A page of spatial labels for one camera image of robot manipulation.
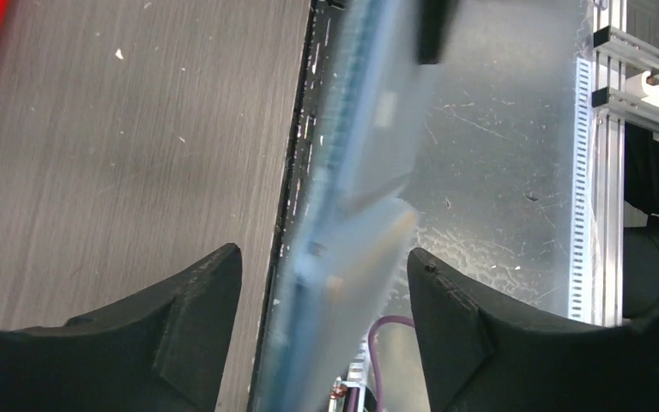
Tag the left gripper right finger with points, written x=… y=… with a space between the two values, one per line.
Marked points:
x=482 y=350

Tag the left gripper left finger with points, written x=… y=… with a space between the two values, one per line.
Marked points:
x=163 y=348

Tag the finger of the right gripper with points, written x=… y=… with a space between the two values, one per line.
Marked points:
x=435 y=20

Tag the blue leather card holder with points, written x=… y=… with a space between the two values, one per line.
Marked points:
x=368 y=135

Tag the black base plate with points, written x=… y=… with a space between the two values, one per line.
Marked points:
x=315 y=70

